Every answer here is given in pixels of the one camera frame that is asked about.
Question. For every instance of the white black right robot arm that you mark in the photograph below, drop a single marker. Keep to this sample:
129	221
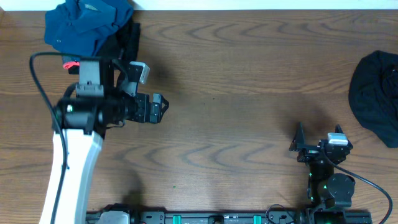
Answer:
330	192

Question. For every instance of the black garment at right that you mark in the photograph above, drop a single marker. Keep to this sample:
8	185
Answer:
373	95

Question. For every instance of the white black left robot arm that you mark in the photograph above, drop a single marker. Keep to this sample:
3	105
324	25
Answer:
105	97

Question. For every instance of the blue polo shirt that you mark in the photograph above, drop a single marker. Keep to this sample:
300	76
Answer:
70	10

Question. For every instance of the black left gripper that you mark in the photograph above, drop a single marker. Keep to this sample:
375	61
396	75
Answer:
155	113

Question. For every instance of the black folded garment red trim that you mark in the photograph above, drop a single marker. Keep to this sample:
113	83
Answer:
124	40

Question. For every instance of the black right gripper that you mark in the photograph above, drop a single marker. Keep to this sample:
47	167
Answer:
307	154

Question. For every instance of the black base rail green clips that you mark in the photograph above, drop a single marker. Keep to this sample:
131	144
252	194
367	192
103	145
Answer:
119	213

